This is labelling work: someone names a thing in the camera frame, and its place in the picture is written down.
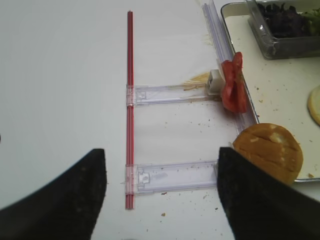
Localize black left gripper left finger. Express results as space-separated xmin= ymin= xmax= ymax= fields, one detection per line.
xmin=0 ymin=148 xmax=107 ymax=240

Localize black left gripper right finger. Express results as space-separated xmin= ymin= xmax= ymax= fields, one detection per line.
xmin=217 ymin=147 xmax=320 ymax=240

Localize tomato slices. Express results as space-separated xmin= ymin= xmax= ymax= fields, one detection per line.
xmin=221 ymin=52 xmax=247 ymax=114

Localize white block behind tomato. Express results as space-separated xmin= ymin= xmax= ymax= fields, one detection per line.
xmin=206 ymin=69 xmax=226 ymax=96

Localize green lettuce pile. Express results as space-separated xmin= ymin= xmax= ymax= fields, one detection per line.
xmin=302 ymin=8 xmax=320 ymax=37

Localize top bun left side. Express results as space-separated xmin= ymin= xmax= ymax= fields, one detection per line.
xmin=233 ymin=123 xmax=304 ymax=185

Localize bottom bun slice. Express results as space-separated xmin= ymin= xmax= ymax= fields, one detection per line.
xmin=307 ymin=85 xmax=320 ymax=125

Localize white metal tray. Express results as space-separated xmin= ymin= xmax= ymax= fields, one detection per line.
xmin=221 ymin=0 xmax=320 ymax=183

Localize left red strip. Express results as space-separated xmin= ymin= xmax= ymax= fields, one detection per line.
xmin=125 ymin=10 xmax=135 ymax=210

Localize clear plastic salad container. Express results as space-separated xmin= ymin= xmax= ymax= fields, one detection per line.
xmin=246 ymin=0 xmax=320 ymax=60

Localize purple cabbage shreds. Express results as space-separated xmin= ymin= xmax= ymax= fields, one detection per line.
xmin=257 ymin=3 xmax=311 ymax=39

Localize lower left clear rail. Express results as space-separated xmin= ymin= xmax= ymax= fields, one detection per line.
xmin=123 ymin=160 xmax=218 ymax=195

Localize clear rail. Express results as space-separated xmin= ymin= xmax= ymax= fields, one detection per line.
xmin=123 ymin=160 xmax=218 ymax=195
xmin=126 ymin=83 xmax=221 ymax=107

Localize upper left clear rail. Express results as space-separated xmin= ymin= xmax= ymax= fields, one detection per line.
xmin=126 ymin=83 xmax=221 ymax=107

